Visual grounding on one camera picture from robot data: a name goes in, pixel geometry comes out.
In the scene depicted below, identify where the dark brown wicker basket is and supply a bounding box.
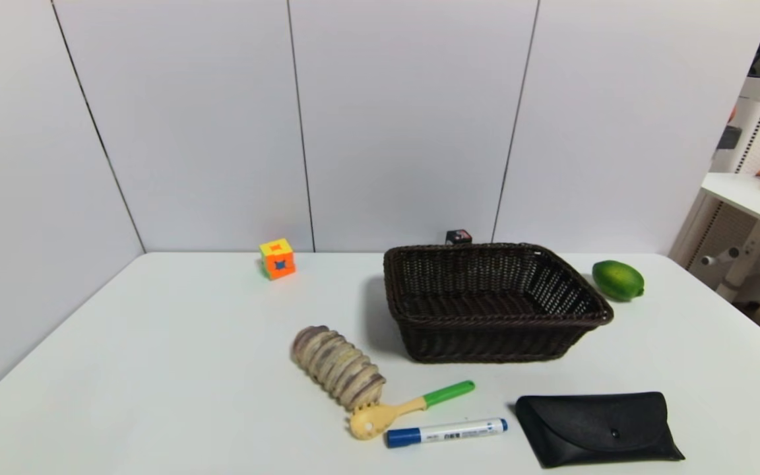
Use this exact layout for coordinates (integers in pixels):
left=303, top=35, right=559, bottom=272
left=383, top=242, right=614, bottom=364

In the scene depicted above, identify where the orange yellow green puzzle cube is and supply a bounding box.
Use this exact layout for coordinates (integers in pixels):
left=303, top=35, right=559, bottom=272
left=259, top=238, right=297, bottom=280

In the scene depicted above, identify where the swirled beige purple bread roll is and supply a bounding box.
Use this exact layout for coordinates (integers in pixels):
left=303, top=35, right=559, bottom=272
left=291, top=325, right=387, bottom=412

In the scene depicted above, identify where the white marker blue cap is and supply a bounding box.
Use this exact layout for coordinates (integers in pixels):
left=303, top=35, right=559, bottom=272
left=385, top=418, right=509, bottom=449

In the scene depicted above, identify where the green mango fruit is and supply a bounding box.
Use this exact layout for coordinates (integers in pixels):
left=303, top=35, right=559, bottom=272
left=592, top=260, right=645, bottom=302

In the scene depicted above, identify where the black leather glasses case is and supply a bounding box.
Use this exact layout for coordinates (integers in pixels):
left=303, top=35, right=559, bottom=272
left=515, top=392, right=686, bottom=469

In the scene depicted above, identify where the white perforated desk side panel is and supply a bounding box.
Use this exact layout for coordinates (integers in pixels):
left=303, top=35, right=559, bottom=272
left=669, top=191, right=757, bottom=291

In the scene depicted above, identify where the dark grey small device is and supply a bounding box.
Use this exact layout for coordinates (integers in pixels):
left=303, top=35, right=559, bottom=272
left=716, top=125, right=744, bottom=151

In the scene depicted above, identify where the white background desk top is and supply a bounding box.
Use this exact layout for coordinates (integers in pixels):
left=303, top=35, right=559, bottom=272
left=702, top=173, right=760, bottom=241

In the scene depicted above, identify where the white background desk leg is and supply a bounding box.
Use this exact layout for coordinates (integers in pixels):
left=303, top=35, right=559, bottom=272
left=690, top=221, right=760, bottom=304

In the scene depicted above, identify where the yellow pasta spoon green handle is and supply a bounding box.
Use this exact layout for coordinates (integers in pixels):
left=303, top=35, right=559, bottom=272
left=348, top=380, right=476, bottom=441

